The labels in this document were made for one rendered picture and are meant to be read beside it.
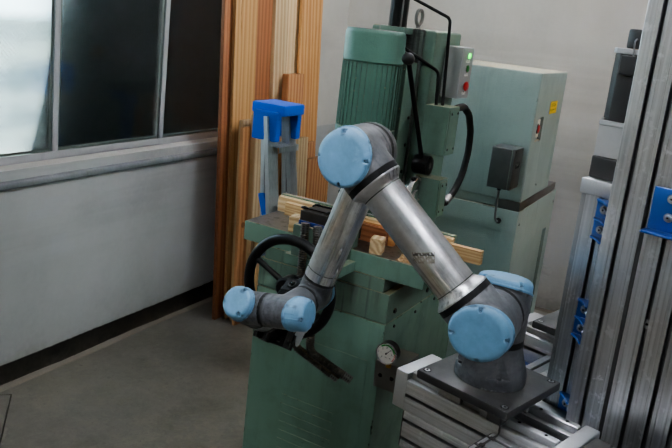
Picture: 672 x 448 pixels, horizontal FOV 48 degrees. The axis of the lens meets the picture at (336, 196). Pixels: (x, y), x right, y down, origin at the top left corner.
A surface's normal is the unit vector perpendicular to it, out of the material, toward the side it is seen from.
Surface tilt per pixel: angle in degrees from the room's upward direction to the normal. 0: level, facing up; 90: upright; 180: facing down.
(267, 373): 90
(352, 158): 85
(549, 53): 90
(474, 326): 95
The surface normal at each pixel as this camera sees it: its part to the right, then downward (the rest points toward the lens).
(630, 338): -0.68, 0.09
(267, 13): 0.88, 0.15
